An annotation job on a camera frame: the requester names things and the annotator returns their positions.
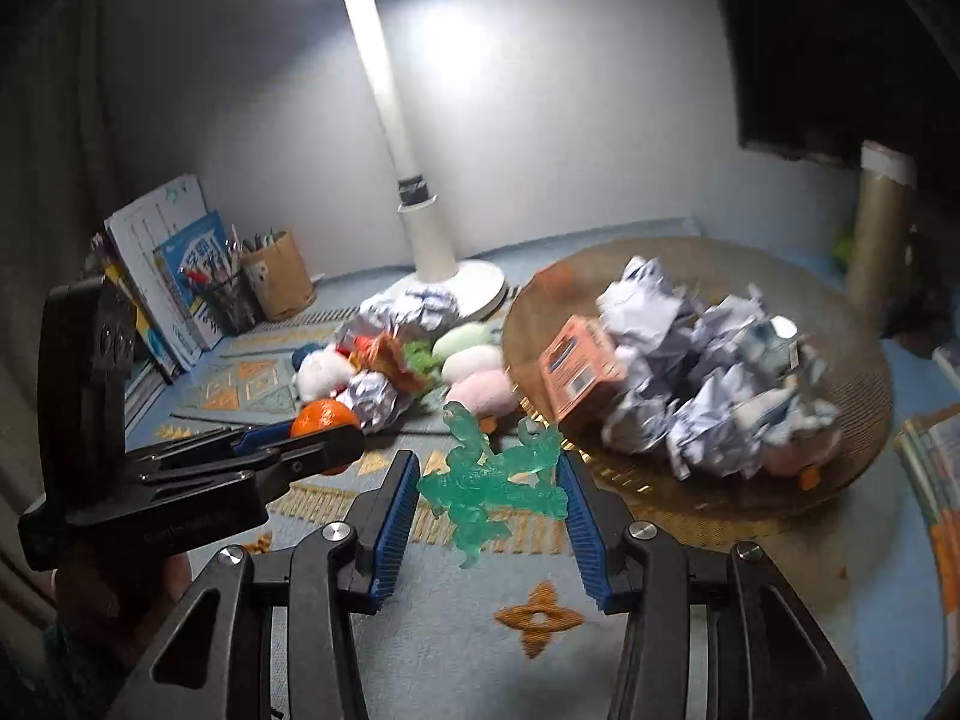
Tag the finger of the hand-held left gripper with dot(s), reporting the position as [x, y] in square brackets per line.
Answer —
[315, 454]
[259, 436]

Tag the black mesh pen holder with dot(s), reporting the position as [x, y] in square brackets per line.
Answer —
[232, 307]

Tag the person's left hand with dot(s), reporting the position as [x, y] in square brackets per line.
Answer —
[120, 600]

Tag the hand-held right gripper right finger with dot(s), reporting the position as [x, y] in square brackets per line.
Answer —
[581, 525]

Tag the orange snack packet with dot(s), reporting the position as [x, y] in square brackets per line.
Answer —
[386, 356]

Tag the stack of lying books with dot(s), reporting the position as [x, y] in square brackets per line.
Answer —
[934, 480]

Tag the patterned woven mat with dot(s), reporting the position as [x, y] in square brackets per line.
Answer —
[465, 637]

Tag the brown paper pen holder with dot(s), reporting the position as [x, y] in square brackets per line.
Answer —
[281, 281]

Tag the pile of paper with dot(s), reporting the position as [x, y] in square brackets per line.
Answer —
[712, 367]

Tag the cardboard tube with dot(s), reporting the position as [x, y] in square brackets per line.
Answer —
[877, 240]

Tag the bunch of colourful pens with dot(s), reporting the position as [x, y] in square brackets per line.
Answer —
[217, 262]

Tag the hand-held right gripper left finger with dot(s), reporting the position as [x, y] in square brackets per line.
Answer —
[396, 525]

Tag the green white pink plush toy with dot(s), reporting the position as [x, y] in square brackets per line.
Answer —
[472, 364]

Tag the orange carton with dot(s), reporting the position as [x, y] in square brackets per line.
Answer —
[581, 379]

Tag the blue and white plush toy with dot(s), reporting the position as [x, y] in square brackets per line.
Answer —
[324, 375]

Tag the white paper ball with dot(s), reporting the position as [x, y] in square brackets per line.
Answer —
[433, 305]
[384, 313]
[375, 397]

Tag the bunch of dark pens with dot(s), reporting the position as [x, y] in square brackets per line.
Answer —
[264, 241]

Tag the row of upright books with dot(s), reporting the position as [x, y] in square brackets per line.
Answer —
[172, 270]

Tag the translucent green toy figure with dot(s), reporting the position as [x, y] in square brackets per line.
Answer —
[480, 480]

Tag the amber ribbed glass bowl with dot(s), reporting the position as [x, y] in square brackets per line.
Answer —
[847, 390]

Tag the dark screen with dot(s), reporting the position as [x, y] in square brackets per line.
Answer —
[825, 52]

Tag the white desk lamp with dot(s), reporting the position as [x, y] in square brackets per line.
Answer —
[420, 225]

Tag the mandarin orange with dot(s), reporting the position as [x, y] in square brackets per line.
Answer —
[322, 416]

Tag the pink soft toy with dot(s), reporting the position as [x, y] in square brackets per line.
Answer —
[795, 457]

